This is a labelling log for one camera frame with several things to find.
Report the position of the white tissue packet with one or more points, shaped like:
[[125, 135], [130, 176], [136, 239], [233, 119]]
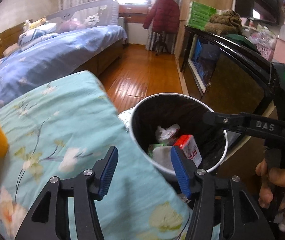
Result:
[[162, 157]]

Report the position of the red coat on stand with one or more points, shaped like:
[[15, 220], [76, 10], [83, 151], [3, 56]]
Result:
[[158, 42]]

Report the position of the yellow white plush toy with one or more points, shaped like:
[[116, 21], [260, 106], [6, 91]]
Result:
[[33, 23]]

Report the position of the grey mesh bed rail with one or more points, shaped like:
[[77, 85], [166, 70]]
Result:
[[82, 10]]

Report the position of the red drink carton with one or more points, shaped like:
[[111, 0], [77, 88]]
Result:
[[190, 150]]

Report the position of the folded white blue quilt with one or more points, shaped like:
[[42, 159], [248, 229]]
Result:
[[36, 33]]

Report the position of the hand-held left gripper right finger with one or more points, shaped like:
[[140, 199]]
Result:
[[180, 172]]

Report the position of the wooden desk with drawers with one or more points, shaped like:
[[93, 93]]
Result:
[[132, 8]]

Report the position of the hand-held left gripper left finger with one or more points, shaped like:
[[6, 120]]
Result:
[[108, 170]]

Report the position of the cream pillow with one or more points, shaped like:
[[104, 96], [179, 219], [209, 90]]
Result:
[[10, 50]]

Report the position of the red padded coat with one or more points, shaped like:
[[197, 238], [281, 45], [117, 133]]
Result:
[[163, 15]]

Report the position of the stack of green boxes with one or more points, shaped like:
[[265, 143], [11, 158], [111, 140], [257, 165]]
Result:
[[202, 15]]

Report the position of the brown fluffy blanket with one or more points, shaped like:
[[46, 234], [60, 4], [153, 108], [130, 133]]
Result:
[[223, 21]]

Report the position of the pink lace basket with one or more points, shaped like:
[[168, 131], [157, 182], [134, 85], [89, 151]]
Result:
[[265, 40]]

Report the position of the black glass cabinet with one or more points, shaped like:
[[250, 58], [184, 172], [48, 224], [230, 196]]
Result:
[[237, 85]]

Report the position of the black trash bin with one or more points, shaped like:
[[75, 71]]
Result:
[[190, 112]]

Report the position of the pink plush toy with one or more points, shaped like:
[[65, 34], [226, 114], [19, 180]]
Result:
[[70, 25]]

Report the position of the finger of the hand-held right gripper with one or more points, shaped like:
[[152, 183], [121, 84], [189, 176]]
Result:
[[230, 123]]

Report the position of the bed with blue sheet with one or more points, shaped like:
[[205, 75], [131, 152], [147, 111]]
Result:
[[45, 55]]

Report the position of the dark green cloth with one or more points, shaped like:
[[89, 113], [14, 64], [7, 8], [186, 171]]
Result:
[[242, 42]]

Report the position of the black television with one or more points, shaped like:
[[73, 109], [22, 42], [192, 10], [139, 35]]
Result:
[[257, 0]]

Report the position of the white plastic wrapper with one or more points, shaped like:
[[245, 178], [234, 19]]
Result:
[[166, 132]]

